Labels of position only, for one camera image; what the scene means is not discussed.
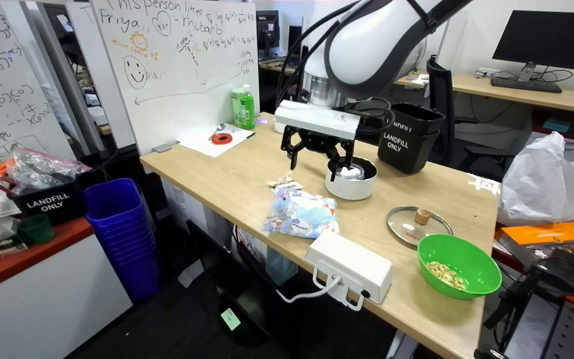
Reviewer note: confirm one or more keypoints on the wooden background desk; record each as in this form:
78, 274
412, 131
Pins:
566, 101

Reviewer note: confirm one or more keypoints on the crumpled clear plastic trash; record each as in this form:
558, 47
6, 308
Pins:
34, 171

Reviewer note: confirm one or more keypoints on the white power box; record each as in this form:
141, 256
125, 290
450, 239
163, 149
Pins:
349, 264

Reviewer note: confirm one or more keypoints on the dark green cup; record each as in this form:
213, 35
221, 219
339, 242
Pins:
36, 231

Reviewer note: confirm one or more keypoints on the beige snack pieces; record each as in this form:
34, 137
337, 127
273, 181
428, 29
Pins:
446, 276

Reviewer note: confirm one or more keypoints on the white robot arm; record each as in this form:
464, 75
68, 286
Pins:
379, 47

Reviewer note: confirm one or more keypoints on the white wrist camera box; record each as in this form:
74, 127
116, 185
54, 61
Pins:
317, 121

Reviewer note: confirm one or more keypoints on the whiteboard with smiley drawing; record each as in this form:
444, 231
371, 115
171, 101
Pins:
179, 61

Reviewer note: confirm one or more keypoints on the small snack packet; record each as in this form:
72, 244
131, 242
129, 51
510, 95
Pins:
279, 181

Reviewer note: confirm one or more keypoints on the black landfill bin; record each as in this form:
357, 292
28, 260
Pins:
48, 203

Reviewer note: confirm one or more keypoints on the green plastic bowl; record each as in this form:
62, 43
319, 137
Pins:
466, 256

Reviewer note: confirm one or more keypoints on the black trash can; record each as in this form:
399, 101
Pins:
407, 141

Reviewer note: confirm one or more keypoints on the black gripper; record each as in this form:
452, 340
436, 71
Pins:
317, 141

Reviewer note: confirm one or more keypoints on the dark storage shelf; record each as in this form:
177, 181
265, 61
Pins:
78, 81

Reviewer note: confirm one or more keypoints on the white cabinet with red top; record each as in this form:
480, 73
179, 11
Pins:
48, 306

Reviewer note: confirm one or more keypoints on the orange folder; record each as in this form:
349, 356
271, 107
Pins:
552, 233

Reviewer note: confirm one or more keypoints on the wide black monitor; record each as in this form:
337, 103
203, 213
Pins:
546, 37

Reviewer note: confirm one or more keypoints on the blue plastic bag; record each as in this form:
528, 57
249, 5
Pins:
299, 213

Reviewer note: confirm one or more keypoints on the glass lid with cork knob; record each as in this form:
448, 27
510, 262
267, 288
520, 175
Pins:
407, 231

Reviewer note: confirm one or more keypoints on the stacked blue bins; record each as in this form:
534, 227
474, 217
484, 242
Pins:
124, 233

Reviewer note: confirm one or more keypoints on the white plastic bag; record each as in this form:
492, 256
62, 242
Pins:
546, 181

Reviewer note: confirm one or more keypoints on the whiteboard with dense writing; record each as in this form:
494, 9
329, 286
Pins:
8, 87

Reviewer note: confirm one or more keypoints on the green plastic bottle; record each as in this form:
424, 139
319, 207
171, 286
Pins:
241, 111

